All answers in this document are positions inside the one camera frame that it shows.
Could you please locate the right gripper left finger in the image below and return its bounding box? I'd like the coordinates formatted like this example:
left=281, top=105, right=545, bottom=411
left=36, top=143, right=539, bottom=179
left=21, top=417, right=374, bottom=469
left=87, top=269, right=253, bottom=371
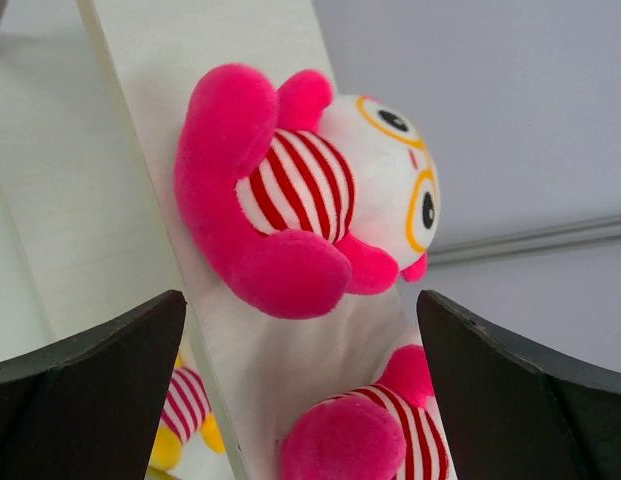
left=0, top=290, right=186, bottom=479

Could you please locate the yellow plush under shelf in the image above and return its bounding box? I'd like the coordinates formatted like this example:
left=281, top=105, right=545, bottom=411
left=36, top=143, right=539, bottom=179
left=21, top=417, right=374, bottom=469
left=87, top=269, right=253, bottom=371
left=149, top=354, right=226, bottom=472

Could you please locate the white two-tier shelf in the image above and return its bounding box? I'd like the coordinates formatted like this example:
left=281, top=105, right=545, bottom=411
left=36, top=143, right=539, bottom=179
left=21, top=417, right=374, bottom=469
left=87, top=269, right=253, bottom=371
left=0, top=1, right=456, bottom=479

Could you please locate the pink plush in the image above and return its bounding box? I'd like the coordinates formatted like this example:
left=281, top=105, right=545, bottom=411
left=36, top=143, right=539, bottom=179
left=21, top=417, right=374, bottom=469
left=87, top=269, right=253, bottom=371
left=174, top=63, right=441, bottom=319
left=280, top=345, right=453, bottom=480

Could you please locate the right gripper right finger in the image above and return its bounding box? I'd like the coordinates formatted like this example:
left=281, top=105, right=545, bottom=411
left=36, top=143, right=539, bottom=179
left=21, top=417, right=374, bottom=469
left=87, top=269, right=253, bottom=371
left=416, top=290, right=621, bottom=479

